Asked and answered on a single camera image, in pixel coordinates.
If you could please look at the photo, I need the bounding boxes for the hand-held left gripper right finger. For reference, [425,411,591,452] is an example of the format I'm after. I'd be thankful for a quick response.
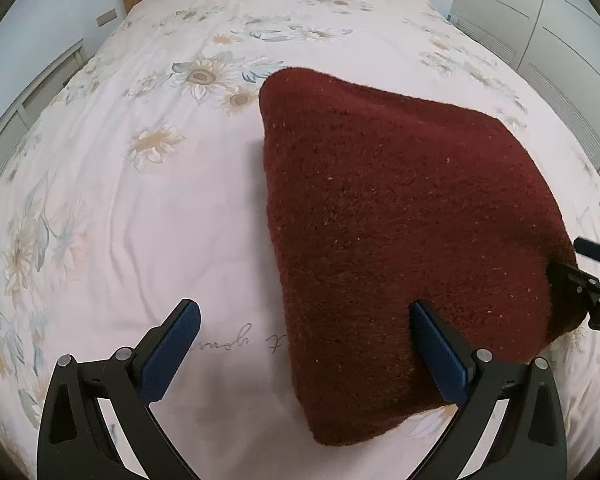
[408,300,568,480]

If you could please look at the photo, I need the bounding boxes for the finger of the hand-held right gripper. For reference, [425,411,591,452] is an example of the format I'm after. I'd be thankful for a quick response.
[549,259,600,331]
[573,237,600,266]

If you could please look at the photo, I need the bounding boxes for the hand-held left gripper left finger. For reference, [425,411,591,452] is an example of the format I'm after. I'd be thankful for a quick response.
[36,298,202,480]

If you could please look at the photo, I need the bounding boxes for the maroon knit sweater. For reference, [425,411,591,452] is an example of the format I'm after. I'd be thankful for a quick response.
[257,66,581,447]

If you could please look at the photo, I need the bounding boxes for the white floral bed sheet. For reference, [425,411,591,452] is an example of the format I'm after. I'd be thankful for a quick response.
[0,0,600,480]

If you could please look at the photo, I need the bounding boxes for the white wardrobe doors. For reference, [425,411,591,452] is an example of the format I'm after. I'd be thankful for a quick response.
[450,0,600,171]

